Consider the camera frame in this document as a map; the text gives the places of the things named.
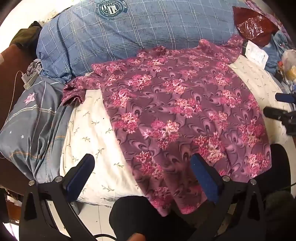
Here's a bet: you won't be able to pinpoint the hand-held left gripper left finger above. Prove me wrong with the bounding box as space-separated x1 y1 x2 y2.
18 153 97 241

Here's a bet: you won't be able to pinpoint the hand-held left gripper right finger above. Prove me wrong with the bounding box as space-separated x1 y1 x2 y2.
190 153 266 241

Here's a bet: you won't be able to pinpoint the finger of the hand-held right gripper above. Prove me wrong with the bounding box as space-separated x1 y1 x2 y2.
275 93 296 103
264 107 288 122

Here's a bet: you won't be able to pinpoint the purple floral shirt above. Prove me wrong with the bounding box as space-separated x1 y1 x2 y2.
62 35 272 217

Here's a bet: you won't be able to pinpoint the yellow plastic bag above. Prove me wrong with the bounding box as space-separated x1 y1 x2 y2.
277 50 296 93

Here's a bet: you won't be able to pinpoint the blue denim cloth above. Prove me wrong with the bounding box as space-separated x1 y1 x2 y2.
264 30 289 76

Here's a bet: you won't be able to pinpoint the white leaf-print bed sheet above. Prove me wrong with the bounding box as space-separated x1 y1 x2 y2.
60 54 294 207

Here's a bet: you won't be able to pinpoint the white paper sheet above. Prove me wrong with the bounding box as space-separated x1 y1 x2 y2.
245 43 269 69

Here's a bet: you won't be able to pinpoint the person's black pants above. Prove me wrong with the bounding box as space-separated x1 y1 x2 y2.
109 144 296 241

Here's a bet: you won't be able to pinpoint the grey star-pattern quilt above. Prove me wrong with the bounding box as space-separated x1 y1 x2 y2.
0 75 74 183

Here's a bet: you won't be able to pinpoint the red plastic bag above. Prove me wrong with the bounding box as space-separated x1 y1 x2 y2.
232 6 278 41

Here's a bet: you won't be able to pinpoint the white charger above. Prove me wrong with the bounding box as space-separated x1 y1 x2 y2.
22 72 35 90

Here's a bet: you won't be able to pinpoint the grey crumpled cloth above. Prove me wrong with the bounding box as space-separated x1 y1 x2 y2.
26 59 44 77

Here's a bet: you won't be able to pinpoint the dark green cloth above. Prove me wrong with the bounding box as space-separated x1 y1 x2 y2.
9 21 42 50

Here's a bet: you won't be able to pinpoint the blue plaid quilt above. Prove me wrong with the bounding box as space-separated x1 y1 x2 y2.
36 0 241 84

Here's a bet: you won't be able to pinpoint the white charger cable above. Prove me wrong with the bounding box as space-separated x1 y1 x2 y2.
0 71 23 160

